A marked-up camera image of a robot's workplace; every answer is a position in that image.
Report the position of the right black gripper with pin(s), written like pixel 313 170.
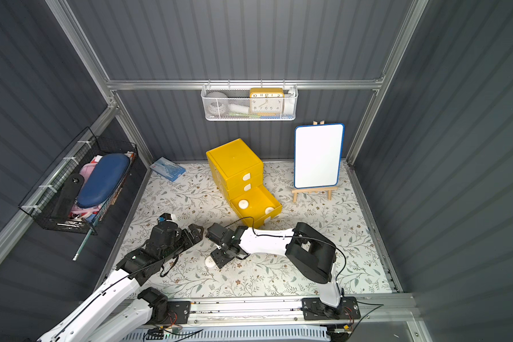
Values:
pixel 221 247

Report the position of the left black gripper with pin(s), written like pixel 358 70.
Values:
pixel 186 235

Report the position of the yellow bottom drawer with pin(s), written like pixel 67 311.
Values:
pixel 259 199

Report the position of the yellow three-drawer cabinet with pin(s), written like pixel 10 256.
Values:
pixel 235 168

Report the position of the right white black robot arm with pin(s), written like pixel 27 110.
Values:
pixel 308 250

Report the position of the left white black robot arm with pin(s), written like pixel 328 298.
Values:
pixel 88 322

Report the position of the blue oval case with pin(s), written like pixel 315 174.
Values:
pixel 104 180

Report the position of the pink items in basket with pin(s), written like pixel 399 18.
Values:
pixel 78 213

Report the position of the small wooden easel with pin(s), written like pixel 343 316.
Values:
pixel 314 192

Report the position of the white tape roll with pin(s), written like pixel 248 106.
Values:
pixel 216 104

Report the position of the black object in basket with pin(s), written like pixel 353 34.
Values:
pixel 66 200

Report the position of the yellow alarm clock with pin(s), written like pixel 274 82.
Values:
pixel 266 101

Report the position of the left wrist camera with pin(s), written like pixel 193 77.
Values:
pixel 167 217

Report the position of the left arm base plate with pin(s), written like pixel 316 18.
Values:
pixel 176 312

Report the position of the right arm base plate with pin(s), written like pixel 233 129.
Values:
pixel 314 310

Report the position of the black wire side basket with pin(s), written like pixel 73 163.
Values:
pixel 40 202

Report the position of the white wire wall basket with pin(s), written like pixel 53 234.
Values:
pixel 239 104

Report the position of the white board blue frame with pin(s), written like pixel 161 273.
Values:
pixel 318 155

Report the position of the aluminium front rail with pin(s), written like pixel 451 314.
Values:
pixel 284 310

